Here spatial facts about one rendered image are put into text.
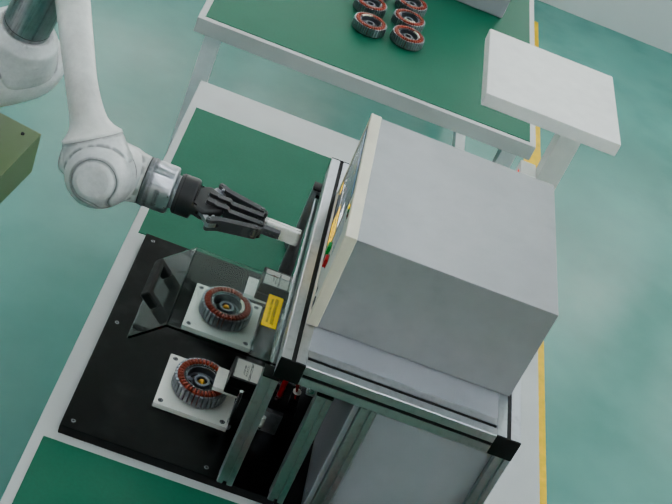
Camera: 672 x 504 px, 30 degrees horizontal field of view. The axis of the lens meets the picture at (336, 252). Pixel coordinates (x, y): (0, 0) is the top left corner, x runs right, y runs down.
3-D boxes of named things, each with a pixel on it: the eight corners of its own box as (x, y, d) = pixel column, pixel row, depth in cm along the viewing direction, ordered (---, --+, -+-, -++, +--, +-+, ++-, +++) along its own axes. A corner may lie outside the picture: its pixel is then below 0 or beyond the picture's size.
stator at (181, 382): (164, 398, 242) (169, 385, 240) (177, 361, 251) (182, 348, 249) (219, 418, 243) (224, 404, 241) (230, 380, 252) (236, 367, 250)
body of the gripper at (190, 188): (175, 195, 231) (222, 213, 232) (164, 220, 224) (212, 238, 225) (186, 163, 227) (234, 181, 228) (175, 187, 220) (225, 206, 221)
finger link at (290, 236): (265, 218, 227) (264, 220, 226) (301, 232, 227) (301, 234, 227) (260, 231, 228) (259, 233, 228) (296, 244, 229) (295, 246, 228)
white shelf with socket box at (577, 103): (414, 239, 322) (486, 92, 296) (423, 167, 352) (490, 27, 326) (539, 286, 325) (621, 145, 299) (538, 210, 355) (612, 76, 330)
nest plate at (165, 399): (151, 406, 241) (153, 401, 240) (169, 357, 253) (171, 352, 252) (225, 432, 242) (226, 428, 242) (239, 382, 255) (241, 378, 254)
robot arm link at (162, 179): (132, 213, 224) (164, 225, 225) (145, 173, 219) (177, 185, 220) (145, 187, 232) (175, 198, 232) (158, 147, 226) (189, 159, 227)
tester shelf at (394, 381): (272, 376, 214) (281, 357, 211) (325, 173, 269) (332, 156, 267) (510, 461, 218) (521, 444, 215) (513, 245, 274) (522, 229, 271)
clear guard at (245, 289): (126, 338, 218) (135, 313, 215) (159, 260, 238) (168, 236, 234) (302, 401, 221) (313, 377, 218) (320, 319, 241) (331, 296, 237)
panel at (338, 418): (298, 512, 233) (354, 401, 216) (341, 302, 287) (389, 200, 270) (304, 514, 233) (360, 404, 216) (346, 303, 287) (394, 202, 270)
